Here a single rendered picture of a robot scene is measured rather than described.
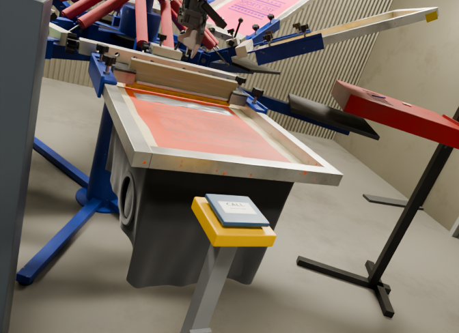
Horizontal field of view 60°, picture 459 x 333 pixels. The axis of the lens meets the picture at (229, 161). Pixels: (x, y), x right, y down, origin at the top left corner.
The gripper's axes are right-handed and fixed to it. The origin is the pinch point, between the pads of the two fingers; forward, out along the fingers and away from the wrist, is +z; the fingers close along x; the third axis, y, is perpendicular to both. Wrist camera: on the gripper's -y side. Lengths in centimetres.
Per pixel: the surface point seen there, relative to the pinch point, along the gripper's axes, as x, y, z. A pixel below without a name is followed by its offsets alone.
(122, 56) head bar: -21.8, 18.8, 10.4
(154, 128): 35.8, 18.2, 16.7
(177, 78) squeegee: 1.6, 3.5, 9.5
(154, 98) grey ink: 8.4, 12.0, 16.2
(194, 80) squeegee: 1.6, -2.8, 8.7
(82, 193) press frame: -89, 13, 111
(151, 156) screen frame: 60, 25, 14
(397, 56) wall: -235, -339, -20
